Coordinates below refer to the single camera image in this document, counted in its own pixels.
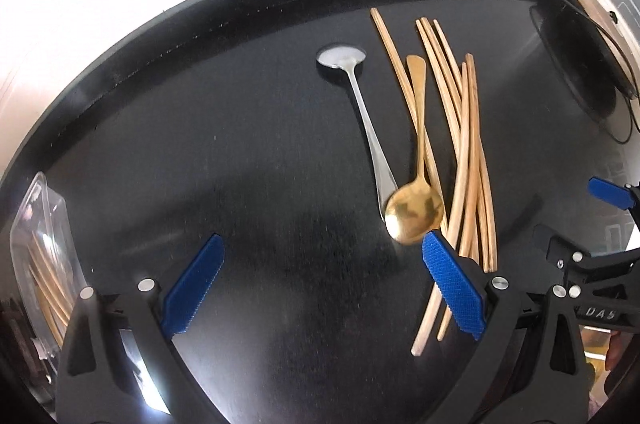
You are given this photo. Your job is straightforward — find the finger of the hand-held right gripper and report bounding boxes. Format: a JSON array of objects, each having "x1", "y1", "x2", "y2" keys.
[
  {"x1": 587, "y1": 176, "x2": 640, "y2": 211},
  {"x1": 532, "y1": 224, "x2": 640, "y2": 292}
]

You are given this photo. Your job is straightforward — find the person's right hand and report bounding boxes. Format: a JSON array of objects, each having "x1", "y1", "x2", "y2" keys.
[{"x1": 605, "y1": 333, "x2": 624, "y2": 370}]

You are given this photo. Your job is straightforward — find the tan wooden board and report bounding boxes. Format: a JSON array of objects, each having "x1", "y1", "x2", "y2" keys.
[{"x1": 554, "y1": 0, "x2": 640, "y2": 97}]

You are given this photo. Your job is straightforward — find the gold metal spoon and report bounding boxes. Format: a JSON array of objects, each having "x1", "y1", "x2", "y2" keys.
[{"x1": 384, "y1": 55, "x2": 446, "y2": 246}]

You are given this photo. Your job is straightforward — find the black round appliance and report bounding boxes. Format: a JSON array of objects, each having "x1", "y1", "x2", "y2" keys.
[{"x1": 529, "y1": 0, "x2": 621, "y2": 121}]

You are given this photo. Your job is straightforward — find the black cable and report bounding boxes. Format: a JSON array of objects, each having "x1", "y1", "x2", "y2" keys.
[{"x1": 570, "y1": 0, "x2": 640, "y2": 144}]

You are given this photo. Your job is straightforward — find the clear plastic container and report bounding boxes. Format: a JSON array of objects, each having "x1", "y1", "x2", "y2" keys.
[{"x1": 9, "y1": 171, "x2": 83, "y2": 370}]

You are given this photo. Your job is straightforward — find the silver metal spoon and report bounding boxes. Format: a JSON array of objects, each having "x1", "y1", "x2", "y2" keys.
[{"x1": 316, "y1": 45, "x2": 400, "y2": 221}]

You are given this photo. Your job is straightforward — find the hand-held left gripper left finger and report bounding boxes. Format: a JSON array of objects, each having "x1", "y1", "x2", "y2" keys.
[{"x1": 56, "y1": 233, "x2": 226, "y2": 424}]

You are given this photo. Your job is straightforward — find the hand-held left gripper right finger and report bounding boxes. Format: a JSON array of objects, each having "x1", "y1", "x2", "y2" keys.
[{"x1": 421, "y1": 231, "x2": 591, "y2": 424}]

